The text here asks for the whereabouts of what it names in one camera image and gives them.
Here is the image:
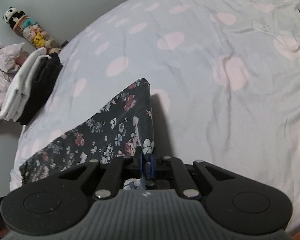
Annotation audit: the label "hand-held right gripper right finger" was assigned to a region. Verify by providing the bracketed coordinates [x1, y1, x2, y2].
[150, 155, 237, 201]

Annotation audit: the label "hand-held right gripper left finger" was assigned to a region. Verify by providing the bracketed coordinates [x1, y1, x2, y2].
[57, 152, 143, 201]

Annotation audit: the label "dark floral pants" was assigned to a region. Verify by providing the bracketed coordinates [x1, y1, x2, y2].
[19, 78, 157, 190]

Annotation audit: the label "folded light grey garment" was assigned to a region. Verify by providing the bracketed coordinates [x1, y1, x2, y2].
[0, 47, 52, 121]

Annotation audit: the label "folded black garment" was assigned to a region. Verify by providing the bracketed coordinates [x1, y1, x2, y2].
[19, 52, 63, 125]

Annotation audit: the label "pale pink crumpled duvet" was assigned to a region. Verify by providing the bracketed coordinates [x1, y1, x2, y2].
[0, 42, 27, 117]

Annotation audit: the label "clear tube of plush toys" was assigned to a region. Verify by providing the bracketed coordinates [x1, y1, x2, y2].
[11, 15, 62, 54]

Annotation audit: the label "panda plush toy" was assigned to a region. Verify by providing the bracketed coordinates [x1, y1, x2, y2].
[3, 7, 25, 29]

